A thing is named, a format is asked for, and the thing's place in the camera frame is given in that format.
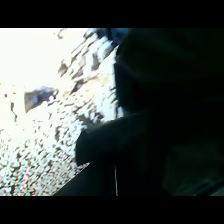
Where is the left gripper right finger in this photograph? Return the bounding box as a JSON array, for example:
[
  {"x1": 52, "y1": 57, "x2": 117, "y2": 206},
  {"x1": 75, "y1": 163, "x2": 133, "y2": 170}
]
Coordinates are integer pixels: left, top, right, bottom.
[{"x1": 116, "y1": 163, "x2": 165, "y2": 197}]

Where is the black garment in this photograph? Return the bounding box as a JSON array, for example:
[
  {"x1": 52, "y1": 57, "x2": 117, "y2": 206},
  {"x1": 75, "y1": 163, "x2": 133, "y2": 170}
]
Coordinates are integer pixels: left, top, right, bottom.
[{"x1": 74, "y1": 27, "x2": 224, "y2": 197}]

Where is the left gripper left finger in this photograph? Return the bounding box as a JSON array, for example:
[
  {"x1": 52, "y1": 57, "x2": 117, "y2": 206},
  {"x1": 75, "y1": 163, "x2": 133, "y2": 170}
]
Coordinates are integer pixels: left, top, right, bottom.
[{"x1": 54, "y1": 161, "x2": 117, "y2": 197}]

